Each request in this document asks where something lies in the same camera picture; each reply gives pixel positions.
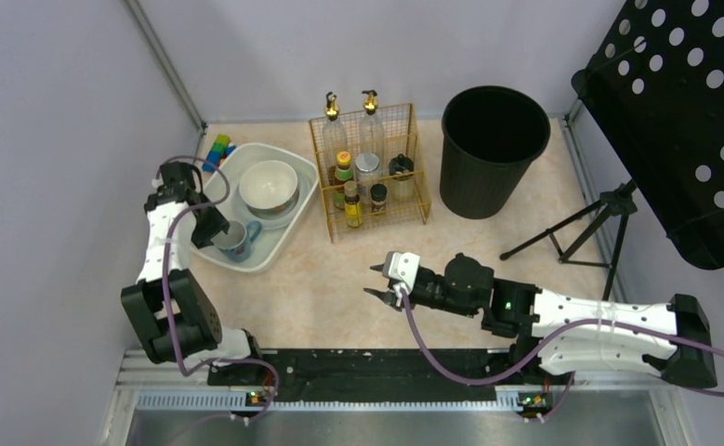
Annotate white paper plate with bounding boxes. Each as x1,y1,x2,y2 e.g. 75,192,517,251
230,172,309,230

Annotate blue ceramic mug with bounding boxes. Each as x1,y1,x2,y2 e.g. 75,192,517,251
211,220,262,263

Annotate white bowl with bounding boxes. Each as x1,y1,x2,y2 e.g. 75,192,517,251
238,160,299,219

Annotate small yellow label bottle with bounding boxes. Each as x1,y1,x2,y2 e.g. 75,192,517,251
344,180,362,229

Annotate small dark spice jar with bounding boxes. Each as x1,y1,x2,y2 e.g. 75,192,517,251
369,183,388,216

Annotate yellow cap sauce bottle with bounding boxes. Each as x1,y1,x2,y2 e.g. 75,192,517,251
333,151,353,211

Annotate black lid round jar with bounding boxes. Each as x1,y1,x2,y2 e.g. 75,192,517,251
388,153,415,201

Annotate silver lid white can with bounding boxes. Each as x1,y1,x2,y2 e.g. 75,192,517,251
354,152,381,204

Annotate clear gold-top oil bottle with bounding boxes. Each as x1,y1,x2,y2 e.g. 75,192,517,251
359,89,385,161

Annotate dark sauce glass bottle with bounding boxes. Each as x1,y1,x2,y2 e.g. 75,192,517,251
322,91,348,174

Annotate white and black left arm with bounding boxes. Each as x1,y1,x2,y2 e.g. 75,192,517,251
120,155,262,376

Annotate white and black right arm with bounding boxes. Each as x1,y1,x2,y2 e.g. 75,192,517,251
367,251,717,389

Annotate white plastic basin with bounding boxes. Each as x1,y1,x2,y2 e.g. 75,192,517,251
191,142,319,273

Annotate blue green toy blocks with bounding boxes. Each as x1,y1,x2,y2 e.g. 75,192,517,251
202,134,236,173

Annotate black trash bin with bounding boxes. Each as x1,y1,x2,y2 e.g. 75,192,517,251
440,85,551,219

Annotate black tripod stand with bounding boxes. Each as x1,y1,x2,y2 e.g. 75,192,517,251
499,179,638,301

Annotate black perforated panel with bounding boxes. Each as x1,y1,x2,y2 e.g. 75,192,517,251
572,1,724,270

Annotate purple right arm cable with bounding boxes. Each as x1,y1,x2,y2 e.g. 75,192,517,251
398,285,724,423

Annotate gold wire rack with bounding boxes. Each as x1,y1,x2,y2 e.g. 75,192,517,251
309,103,432,242

